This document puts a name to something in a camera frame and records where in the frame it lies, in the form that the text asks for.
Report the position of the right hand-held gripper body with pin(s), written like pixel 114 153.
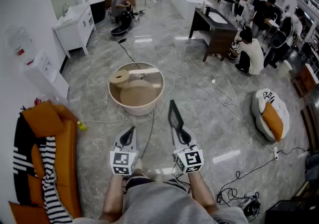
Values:
pixel 190 159

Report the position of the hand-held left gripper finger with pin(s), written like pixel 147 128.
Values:
pixel 134 141
pixel 117 138

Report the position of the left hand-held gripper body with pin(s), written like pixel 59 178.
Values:
pixel 122 160

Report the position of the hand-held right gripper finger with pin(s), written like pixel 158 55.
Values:
pixel 175 141
pixel 192 139

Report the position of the black framed picture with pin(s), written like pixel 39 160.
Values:
pixel 174 116

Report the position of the person's left forearm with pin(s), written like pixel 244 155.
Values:
pixel 112 198

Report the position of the person's right forearm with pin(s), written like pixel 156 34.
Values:
pixel 202 193

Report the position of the round glass coffee table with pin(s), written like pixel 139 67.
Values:
pixel 154 81

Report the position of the person's left beige shoe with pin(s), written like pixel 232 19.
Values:
pixel 138 164

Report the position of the person's beige shoe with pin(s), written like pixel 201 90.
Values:
pixel 138 164
pixel 157 178

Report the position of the person's black white striped shorts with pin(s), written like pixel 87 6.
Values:
pixel 139 182

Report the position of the yellow green bottle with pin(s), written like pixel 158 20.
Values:
pixel 82 126

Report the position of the person's right beige shoe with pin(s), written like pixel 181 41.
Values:
pixel 157 178

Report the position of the orange sofa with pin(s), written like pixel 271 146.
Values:
pixel 64 148

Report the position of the person's grey shirt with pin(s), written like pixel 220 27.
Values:
pixel 162 205

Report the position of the white beanbag seat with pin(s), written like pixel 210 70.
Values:
pixel 259 116

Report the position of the orange pillow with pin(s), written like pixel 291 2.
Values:
pixel 274 121

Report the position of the white power strip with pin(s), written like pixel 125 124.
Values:
pixel 275 153

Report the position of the clear plastic water jug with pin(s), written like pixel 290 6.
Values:
pixel 37 101
pixel 21 43

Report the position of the white water dispenser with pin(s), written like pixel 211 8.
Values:
pixel 47 76

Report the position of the black white striped blanket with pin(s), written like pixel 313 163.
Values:
pixel 23 143

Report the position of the dark wooden vanity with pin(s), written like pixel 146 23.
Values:
pixel 221 36

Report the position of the black box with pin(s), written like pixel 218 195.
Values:
pixel 291 213

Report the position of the black backpack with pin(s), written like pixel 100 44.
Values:
pixel 124 22

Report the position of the small white bin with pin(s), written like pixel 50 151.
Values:
pixel 285 68

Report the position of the white vanity cabinet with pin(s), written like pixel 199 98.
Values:
pixel 74 29

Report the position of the dark wooden rack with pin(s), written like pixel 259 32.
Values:
pixel 310 128

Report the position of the brown wooden cabinet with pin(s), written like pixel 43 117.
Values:
pixel 305 81

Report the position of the black bathtub with white rim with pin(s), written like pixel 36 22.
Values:
pixel 97 10

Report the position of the white bottle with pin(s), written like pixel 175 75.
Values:
pixel 205 9

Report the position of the chrome faucet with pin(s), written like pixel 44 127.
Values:
pixel 65 9

